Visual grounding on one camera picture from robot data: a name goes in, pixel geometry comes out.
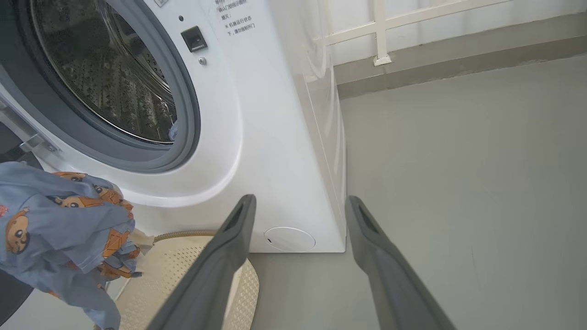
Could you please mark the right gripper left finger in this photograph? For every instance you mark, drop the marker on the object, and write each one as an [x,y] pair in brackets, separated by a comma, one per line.
[215,275]

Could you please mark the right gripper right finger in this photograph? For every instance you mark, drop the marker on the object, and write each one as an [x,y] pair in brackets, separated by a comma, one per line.
[390,284]

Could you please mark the blue bear-print clothes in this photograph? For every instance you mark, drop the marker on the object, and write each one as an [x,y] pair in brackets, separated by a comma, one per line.
[59,229]

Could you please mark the cream perforated laundry basket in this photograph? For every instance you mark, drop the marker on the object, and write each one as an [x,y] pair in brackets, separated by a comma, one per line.
[183,270]

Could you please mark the white front-load washing machine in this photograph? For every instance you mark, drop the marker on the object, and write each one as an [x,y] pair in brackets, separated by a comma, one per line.
[275,137]

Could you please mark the metal washer door hinge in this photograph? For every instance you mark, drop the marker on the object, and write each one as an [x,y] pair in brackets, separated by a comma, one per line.
[32,142]

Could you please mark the black door latch socket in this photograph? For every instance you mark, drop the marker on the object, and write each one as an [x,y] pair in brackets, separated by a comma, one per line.
[194,39]

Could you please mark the round white filter cover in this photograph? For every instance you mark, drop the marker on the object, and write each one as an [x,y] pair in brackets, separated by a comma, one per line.
[290,239]

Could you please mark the white railing post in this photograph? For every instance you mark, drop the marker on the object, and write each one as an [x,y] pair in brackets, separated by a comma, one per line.
[379,32]

